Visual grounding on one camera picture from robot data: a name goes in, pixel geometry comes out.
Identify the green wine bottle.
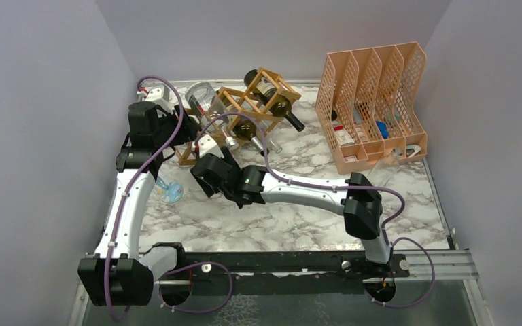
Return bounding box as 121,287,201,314
243,69,305,132
232,117,264,156
220,146,238,166

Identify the clear bottle silver cap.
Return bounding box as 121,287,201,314
185,81,239,150

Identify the slim clear glass bottle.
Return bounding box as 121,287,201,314
265,133,283,154

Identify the wooden lattice wine rack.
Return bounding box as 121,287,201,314
201,67,301,151

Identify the frosted clear bottle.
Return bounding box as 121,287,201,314
367,147,404,187

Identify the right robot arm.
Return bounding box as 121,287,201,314
190,153,392,276

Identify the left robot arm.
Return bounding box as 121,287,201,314
77,101,200,306

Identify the blue white small object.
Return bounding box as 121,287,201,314
154,176,184,204

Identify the peach plastic file organizer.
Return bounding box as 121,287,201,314
315,42,428,174

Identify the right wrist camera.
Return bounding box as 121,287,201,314
192,134,224,158

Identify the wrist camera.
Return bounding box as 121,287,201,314
192,134,224,158
137,84,172,113

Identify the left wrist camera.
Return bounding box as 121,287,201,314
137,84,172,113

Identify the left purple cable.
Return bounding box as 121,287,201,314
103,75,186,323

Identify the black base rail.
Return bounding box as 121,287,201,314
155,251,410,304

